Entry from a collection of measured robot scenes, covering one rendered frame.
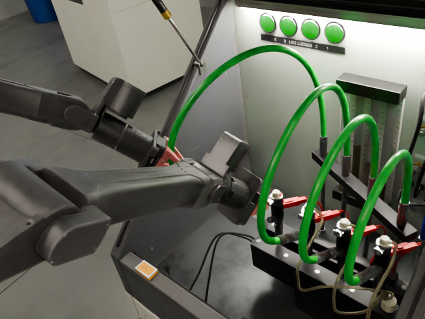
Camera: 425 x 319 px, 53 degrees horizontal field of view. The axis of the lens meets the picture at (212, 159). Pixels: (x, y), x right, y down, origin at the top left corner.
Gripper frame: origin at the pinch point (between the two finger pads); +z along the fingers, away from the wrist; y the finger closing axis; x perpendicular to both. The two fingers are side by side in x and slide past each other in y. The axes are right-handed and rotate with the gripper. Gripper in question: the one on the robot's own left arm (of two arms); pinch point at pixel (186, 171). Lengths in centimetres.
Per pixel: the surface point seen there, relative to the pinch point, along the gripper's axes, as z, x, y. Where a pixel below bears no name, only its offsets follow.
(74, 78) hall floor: -59, 108, 374
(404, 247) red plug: 39.6, -12.6, -15.2
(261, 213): 10.8, -5.9, -16.9
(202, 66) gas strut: -4.0, -16.2, 28.4
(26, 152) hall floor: -54, 142, 246
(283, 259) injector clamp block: 30.0, 7.5, -0.9
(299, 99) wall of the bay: 22.1, -22.1, 27.0
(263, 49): 0.5, -28.1, 2.6
